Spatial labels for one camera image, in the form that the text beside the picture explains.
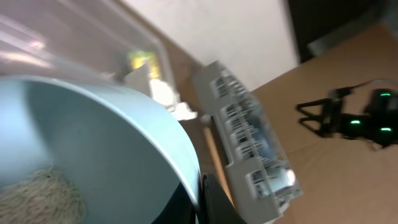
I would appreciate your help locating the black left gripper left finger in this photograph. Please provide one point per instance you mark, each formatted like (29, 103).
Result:
(178, 210)

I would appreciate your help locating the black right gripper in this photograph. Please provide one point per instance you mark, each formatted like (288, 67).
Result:
(378, 123)

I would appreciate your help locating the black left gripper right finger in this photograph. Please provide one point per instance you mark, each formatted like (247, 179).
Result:
(216, 207)

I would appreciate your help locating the light blue rice bowl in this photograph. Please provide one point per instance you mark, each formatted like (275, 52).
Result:
(126, 153)

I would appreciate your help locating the grey plastic dishwasher rack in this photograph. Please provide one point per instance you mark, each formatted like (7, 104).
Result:
(260, 178)

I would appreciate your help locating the left wooden chopstick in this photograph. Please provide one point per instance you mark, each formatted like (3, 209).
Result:
(217, 162)

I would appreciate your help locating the brown serving tray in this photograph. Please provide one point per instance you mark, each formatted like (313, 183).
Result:
(194, 129)

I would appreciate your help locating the white crumpled napkin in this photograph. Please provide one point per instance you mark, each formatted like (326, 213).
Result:
(141, 79)

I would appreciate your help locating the yellow green wrapper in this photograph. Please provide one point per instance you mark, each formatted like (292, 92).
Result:
(138, 59)

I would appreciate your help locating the clear plastic bin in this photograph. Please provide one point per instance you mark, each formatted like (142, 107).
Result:
(85, 40)

